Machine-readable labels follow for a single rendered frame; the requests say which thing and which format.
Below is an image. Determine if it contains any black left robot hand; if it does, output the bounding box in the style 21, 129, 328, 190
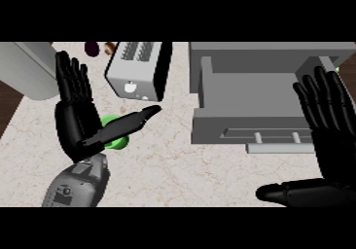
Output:
53, 50, 164, 164

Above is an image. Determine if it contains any grey drawer cabinet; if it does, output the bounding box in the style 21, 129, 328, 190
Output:
188, 42, 356, 94

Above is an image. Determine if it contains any dark purple eggplant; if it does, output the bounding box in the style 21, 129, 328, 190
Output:
83, 42, 100, 58

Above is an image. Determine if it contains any brown bread piece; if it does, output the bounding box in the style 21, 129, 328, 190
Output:
103, 42, 120, 56

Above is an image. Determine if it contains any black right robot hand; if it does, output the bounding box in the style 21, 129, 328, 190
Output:
254, 65, 356, 208

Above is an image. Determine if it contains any green cup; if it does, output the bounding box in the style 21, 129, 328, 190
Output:
99, 114, 130, 152

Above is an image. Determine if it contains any pale grey appliance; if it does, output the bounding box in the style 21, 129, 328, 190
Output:
0, 42, 60, 101

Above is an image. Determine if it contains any silver toaster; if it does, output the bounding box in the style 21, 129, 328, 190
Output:
103, 42, 174, 103

